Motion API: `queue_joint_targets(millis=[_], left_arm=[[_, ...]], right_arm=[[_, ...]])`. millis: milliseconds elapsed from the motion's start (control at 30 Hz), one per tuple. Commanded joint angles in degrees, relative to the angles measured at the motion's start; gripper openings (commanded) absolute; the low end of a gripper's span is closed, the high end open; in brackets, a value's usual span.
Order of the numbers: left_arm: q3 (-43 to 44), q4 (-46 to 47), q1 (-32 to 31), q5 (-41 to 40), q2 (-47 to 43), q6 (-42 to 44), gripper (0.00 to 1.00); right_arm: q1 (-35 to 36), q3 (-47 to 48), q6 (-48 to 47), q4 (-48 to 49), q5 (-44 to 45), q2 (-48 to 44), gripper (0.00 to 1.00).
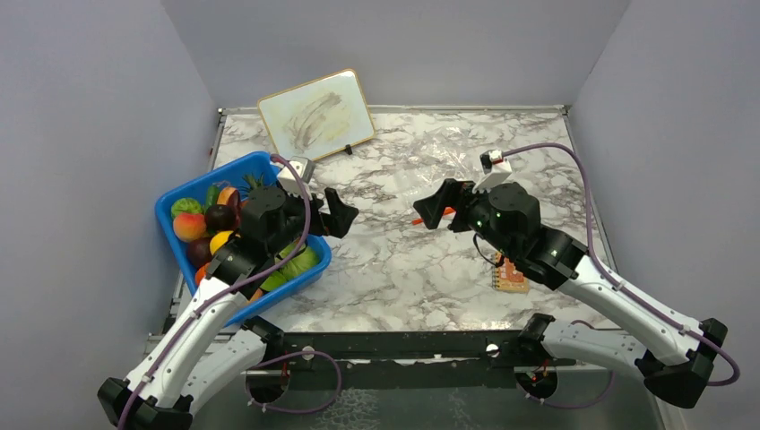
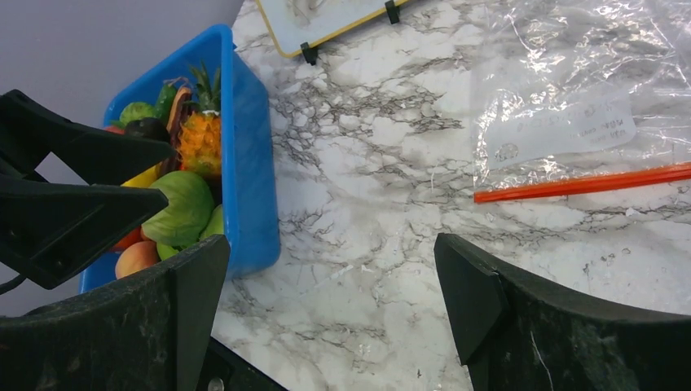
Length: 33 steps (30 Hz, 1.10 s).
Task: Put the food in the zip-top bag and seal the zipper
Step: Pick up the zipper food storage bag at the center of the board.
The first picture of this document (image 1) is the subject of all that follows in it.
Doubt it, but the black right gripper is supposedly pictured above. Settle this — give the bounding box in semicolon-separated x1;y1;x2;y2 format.
414;177;516;259

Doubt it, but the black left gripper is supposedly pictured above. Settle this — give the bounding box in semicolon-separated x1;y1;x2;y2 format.
268;184;358;255

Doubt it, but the clear orange-zip bag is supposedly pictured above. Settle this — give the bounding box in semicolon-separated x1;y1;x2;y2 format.
392;126;499;227

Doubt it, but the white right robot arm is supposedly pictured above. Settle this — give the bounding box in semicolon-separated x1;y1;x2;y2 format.
413;178;728;409

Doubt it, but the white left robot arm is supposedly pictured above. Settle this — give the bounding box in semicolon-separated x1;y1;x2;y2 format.
98;185;358;429

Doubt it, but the green toy starfruit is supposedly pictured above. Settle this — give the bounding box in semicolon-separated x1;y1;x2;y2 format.
259;271;289;293

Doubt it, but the toy pineapple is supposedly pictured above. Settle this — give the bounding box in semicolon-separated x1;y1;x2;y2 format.
240;173;265;196

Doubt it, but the blue plastic basket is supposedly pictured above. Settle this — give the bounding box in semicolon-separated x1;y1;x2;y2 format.
155;151;332;326

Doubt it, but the white drawing board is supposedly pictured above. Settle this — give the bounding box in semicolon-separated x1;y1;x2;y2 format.
256;69;376;161

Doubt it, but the small orange notebook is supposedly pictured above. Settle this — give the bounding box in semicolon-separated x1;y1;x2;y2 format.
492;252;530;294

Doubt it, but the orange toy peach front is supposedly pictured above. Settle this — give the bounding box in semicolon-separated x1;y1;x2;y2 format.
248;288;265;304

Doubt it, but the dark purple toy plum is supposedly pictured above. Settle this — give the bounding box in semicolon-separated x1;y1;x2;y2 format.
204;204;238;232

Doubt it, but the yellow toy pear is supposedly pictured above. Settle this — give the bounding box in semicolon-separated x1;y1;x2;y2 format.
209;230;236;255

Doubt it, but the green toy pepper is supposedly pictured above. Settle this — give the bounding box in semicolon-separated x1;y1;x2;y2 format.
203;185;220;211

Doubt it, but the dark red toy fruit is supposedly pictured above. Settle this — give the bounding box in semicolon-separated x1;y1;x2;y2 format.
186;236;213;270

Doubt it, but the small orange toy pumpkin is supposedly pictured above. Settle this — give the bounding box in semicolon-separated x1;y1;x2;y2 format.
194;263;208;287

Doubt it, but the small green toy cabbage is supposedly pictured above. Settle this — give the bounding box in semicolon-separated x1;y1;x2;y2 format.
170;198;204;219

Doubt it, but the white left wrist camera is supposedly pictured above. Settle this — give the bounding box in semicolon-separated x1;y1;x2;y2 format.
277;157;315;194

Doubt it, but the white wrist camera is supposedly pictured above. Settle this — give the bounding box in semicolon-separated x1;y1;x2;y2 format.
473;150;513;193
277;157;315;194

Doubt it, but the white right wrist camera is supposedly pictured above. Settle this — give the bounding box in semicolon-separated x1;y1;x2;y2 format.
473;150;513;193

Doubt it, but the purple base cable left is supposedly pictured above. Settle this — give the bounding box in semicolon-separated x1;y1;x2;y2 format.
244;349;343;416

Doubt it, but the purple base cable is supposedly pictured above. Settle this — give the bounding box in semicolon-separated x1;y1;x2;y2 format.
514;320;617;411
244;349;343;416

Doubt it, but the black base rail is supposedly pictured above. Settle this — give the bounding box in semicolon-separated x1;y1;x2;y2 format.
160;317;600;393

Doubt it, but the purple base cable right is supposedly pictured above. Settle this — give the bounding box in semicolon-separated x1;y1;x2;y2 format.
514;320;617;411

